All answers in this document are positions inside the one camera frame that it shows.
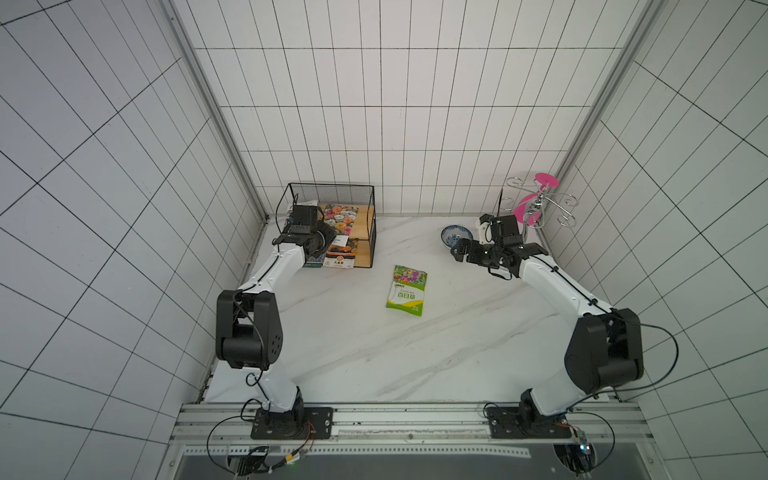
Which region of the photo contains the orange marigold seed bag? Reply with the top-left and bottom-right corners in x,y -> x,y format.
323,235 -> 358,269

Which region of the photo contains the colourful ranunculus seed bag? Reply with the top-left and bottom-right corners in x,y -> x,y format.
321,204 -> 359,236

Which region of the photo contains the green zinnias seed bag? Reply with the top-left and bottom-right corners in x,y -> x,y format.
386,265 -> 428,317

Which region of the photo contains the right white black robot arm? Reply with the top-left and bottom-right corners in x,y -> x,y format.
451,239 -> 644,438

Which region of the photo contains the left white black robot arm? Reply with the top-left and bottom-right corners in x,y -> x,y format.
215,220 -> 336,440

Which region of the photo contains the blue white floral bowl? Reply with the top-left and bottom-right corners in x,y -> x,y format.
440,225 -> 474,249

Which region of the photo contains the chrome pink cup rack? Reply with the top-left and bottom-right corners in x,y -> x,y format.
505,172 -> 579,241

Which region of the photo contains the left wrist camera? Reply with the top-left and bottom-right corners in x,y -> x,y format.
290,204 -> 322,228

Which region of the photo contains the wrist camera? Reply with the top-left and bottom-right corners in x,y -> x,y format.
490,214 -> 520,244
290,204 -> 322,228

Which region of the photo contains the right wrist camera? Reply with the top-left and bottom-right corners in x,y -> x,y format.
490,214 -> 520,244

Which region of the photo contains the black wire mesh shelf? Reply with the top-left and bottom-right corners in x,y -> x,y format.
273,182 -> 376,268

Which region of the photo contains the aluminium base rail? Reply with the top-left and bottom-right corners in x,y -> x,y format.
170,402 -> 654,460

